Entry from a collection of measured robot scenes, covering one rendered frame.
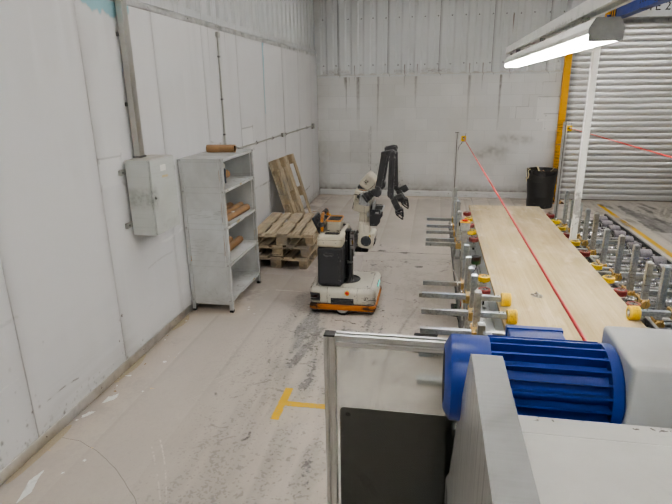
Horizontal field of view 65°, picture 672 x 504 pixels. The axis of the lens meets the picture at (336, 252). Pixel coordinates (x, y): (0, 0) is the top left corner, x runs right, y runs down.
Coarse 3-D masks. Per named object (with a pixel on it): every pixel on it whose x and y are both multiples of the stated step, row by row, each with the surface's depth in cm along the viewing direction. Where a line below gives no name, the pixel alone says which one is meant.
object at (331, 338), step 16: (336, 336) 88; (352, 336) 88; (368, 336) 88; (384, 336) 88; (400, 336) 88; (416, 336) 88; (432, 352) 86; (336, 432) 95; (336, 448) 95; (336, 464) 96; (336, 480) 97; (336, 496) 98
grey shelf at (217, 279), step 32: (192, 160) 492; (224, 160) 494; (192, 192) 501; (224, 192) 497; (192, 224) 511; (224, 224) 505; (256, 224) 592; (192, 256) 521; (224, 256) 515; (256, 256) 607; (192, 288) 536; (224, 288) 526
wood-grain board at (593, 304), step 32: (480, 224) 501; (512, 224) 499; (544, 224) 498; (512, 256) 405; (544, 256) 403; (576, 256) 402; (512, 288) 340; (544, 288) 339; (576, 288) 338; (608, 288) 338; (544, 320) 293; (576, 320) 292; (608, 320) 291; (640, 320) 291
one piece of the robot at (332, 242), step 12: (324, 228) 530; (348, 228) 532; (324, 240) 506; (336, 240) 503; (348, 240) 523; (324, 252) 509; (336, 252) 507; (348, 252) 527; (324, 264) 513; (336, 264) 511; (348, 264) 523; (324, 276) 517; (336, 276) 514; (348, 276) 528
